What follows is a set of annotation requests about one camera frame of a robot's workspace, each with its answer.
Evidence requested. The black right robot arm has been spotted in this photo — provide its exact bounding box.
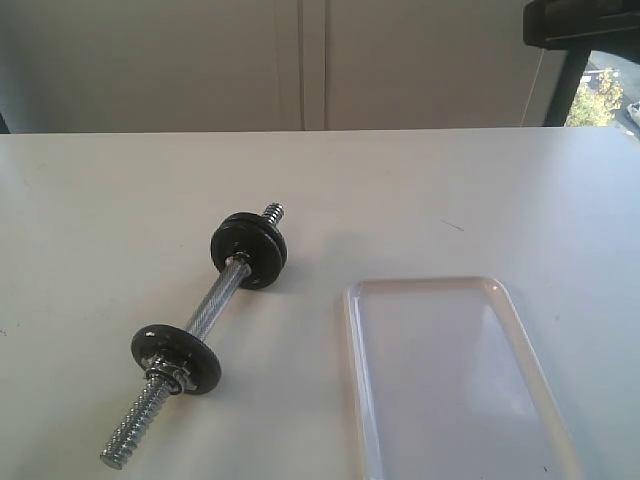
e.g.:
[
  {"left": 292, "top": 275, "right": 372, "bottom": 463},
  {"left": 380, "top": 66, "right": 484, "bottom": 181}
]
[{"left": 523, "top": 0, "right": 639, "bottom": 62}]

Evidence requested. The chrome star collar nut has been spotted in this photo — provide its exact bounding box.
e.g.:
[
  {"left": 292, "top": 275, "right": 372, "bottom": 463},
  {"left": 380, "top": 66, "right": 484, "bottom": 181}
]
[{"left": 145, "top": 355, "right": 196, "bottom": 395}]

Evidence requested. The white rectangular tray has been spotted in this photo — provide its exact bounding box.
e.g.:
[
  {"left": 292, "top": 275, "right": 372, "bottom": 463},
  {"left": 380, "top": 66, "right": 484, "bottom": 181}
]
[{"left": 343, "top": 276, "right": 585, "bottom": 479}]

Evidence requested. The thin white blind cord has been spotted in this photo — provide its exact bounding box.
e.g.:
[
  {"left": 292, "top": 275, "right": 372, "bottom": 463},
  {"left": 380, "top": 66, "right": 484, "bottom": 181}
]
[{"left": 519, "top": 47, "right": 546, "bottom": 127}]

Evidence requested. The black weight plate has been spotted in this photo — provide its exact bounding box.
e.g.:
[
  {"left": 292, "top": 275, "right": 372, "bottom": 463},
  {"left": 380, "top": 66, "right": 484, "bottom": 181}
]
[
  {"left": 209, "top": 219, "right": 281, "bottom": 291},
  {"left": 222, "top": 212, "right": 289, "bottom": 274},
  {"left": 131, "top": 324, "right": 222, "bottom": 395}
]

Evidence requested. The dark window frame post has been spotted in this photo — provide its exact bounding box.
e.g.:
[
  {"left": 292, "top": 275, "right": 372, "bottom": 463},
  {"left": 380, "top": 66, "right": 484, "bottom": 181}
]
[{"left": 543, "top": 49, "right": 591, "bottom": 127}]

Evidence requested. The chrome threaded dumbbell bar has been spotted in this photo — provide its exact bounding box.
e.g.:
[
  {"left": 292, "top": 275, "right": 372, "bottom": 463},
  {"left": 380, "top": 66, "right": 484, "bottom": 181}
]
[{"left": 100, "top": 203, "right": 288, "bottom": 470}]

